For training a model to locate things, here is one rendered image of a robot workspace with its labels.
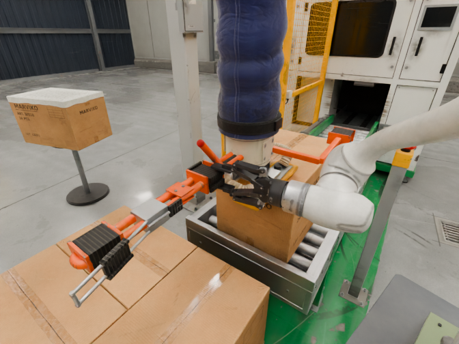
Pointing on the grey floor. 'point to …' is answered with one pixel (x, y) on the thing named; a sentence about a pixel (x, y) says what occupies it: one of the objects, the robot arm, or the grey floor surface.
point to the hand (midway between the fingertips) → (221, 177)
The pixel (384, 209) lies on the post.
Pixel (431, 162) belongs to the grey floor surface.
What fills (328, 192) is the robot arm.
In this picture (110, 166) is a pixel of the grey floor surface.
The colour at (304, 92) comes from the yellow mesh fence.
